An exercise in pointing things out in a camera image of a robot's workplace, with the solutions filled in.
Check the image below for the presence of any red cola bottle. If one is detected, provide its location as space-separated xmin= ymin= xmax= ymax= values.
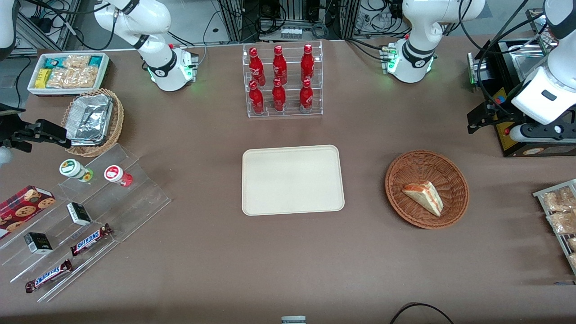
xmin=273 ymin=45 xmax=288 ymax=86
xmin=300 ymin=44 xmax=315 ymax=83
xmin=272 ymin=78 xmax=287 ymax=113
xmin=299 ymin=79 xmax=314 ymax=111
xmin=248 ymin=80 xmax=265 ymax=114
xmin=249 ymin=47 xmax=266 ymax=86

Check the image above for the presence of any black and yellow machine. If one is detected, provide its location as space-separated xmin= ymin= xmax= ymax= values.
xmin=467 ymin=38 xmax=576 ymax=158

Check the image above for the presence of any red cookie box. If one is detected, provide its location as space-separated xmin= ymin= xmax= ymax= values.
xmin=0 ymin=185 xmax=56 ymax=239

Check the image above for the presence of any clear bag of crackers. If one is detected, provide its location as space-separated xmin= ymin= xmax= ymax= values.
xmin=46 ymin=55 xmax=99 ymax=89

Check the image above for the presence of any aluminium foil tray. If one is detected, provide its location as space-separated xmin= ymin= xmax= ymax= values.
xmin=67 ymin=94 xmax=114 ymax=147

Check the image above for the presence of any round brown wicker basket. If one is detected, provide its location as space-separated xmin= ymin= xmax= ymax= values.
xmin=385 ymin=150 xmax=470 ymax=230

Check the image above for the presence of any cream plastic tray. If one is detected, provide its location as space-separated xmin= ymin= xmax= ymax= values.
xmin=242 ymin=144 xmax=345 ymax=216

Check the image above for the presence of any triangle sandwich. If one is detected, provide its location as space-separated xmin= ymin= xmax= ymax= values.
xmin=402 ymin=181 xmax=444 ymax=217

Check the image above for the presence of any yellow snack packet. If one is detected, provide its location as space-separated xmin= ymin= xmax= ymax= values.
xmin=35 ymin=68 xmax=53 ymax=90

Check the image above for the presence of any tray of packaged snacks right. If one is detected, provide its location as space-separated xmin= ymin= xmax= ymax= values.
xmin=532 ymin=179 xmax=576 ymax=276

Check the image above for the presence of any snickers bar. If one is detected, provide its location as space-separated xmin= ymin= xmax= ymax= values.
xmin=24 ymin=259 xmax=73 ymax=294
xmin=70 ymin=223 xmax=113 ymax=257

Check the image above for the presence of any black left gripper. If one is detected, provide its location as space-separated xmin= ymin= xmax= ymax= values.
xmin=467 ymin=102 xmax=526 ymax=135

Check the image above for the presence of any oval wicker basket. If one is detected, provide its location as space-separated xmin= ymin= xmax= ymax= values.
xmin=60 ymin=88 xmax=125 ymax=158

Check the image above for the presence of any cup with green lid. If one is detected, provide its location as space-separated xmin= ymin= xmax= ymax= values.
xmin=59 ymin=158 xmax=95 ymax=183

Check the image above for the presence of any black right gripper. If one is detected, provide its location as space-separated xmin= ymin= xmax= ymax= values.
xmin=0 ymin=103 xmax=72 ymax=154

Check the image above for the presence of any small black box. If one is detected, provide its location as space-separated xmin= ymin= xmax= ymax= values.
xmin=23 ymin=232 xmax=54 ymax=255
xmin=66 ymin=202 xmax=92 ymax=227

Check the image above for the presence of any black cable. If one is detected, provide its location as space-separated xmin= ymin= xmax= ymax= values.
xmin=389 ymin=302 xmax=455 ymax=324

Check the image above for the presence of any clear acrylic stepped stand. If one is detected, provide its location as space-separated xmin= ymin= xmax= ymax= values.
xmin=0 ymin=143 xmax=172 ymax=303

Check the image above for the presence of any clear bag of pastry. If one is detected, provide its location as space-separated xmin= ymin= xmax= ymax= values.
xmin=542 ymin=186 xmax=576 ymax=212
xmin=546 ymin=211 xmax=576 ymax=235

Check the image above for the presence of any white snack bin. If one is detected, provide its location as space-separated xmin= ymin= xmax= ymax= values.
xmin=27 ymin=52 xmax=111 ymax=97

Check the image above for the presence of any cup with red lid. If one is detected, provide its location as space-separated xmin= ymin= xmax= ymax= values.
xmin=104 ymin=165 xmax=134 ymax=188

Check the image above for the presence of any clear acrylic bottle rack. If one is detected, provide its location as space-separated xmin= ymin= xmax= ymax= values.
xmin=243 ymin=40 xmax=324 ymax=118

